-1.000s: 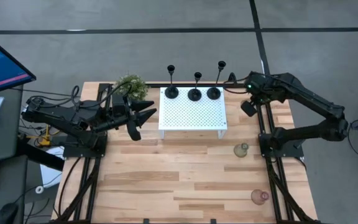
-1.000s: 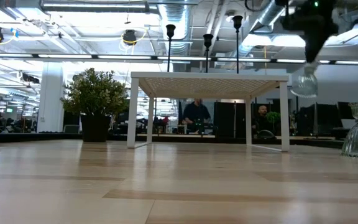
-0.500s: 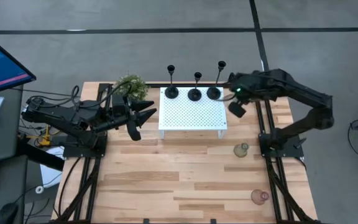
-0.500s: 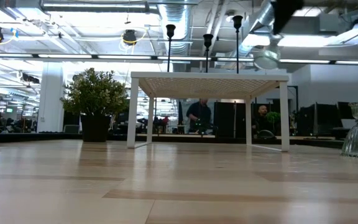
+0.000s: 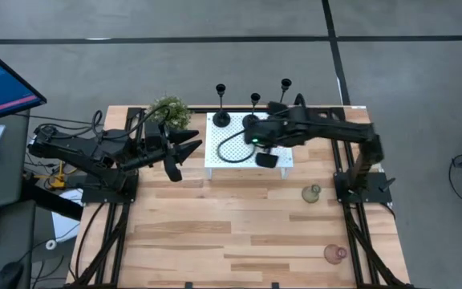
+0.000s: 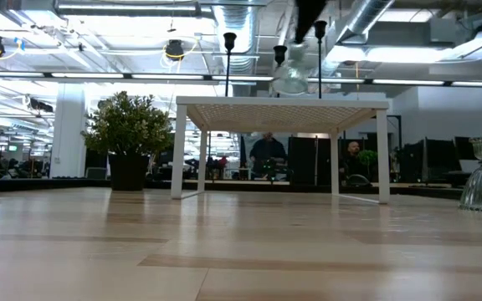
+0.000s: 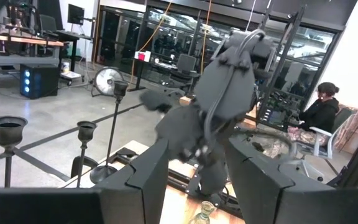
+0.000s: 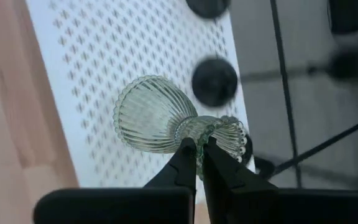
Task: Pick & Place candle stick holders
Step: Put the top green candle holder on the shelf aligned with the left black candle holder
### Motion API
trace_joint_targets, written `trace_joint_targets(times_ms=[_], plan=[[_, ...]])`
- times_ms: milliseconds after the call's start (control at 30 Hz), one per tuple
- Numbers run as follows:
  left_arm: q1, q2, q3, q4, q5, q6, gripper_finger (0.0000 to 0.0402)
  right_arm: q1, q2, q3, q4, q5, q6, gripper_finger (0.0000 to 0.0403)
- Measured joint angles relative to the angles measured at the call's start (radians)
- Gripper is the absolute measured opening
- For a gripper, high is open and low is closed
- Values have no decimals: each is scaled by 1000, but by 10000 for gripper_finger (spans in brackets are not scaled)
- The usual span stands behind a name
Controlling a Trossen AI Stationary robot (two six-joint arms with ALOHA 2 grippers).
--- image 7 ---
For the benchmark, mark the wooden top grey workbench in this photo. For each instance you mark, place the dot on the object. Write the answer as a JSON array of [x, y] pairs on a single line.
[[20, 40]]

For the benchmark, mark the black office desk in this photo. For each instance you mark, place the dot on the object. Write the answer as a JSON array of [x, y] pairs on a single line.
[[73, 35]]

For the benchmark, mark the grey white office chair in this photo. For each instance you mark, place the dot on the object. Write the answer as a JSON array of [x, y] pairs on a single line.
[[329, 140]]

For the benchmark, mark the short black candlestick holder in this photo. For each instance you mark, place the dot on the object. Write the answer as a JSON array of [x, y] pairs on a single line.
[[86, 132]]

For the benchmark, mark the computer tower three blue lights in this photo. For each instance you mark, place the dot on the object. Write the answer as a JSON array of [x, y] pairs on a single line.
[[39, 81]]

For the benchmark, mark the black computer monitor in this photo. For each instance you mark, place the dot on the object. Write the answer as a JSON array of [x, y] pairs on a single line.
[[76, 14]]

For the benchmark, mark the black table edge rail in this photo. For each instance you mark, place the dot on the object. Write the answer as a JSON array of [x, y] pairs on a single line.
[[179, 181]]

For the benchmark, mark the tall black candlestick holder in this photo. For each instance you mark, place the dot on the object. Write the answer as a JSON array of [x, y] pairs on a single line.
[[120, 88]]

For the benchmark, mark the dark office chair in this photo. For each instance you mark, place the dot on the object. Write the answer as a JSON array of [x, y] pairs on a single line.
[[48, 25], [185, 67]]

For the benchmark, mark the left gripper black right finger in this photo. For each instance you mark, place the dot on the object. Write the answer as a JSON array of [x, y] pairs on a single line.
[[306, 207]]

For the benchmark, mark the pale green glass candle holder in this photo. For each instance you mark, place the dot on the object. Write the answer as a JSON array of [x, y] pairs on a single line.
[[204, 211]]

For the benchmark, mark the person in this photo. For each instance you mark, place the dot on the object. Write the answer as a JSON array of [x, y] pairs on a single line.
[[320, 115]]

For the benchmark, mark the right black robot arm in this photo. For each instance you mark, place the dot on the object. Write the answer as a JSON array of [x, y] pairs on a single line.
[[225, 84]]

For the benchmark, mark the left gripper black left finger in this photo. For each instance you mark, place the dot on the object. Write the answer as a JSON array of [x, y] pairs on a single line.
[[57, 207]]

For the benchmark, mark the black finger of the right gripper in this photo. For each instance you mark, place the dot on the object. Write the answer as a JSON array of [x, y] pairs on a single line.
[[155, 101]]

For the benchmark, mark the white plastic tub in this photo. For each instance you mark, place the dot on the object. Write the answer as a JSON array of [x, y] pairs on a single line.
[[65, 67]]

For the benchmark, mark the medium black candlestick holder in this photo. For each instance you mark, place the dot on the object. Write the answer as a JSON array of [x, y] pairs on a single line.
[[9, 133]]

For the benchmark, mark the round metal floor fan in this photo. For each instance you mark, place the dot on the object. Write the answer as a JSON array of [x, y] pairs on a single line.
[[107, 81]]

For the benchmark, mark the white and red box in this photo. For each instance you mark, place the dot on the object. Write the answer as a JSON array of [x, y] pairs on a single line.
[[142, 56]]

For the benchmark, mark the black standing desk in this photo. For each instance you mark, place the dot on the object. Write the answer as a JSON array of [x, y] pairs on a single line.
[[140, 74]]

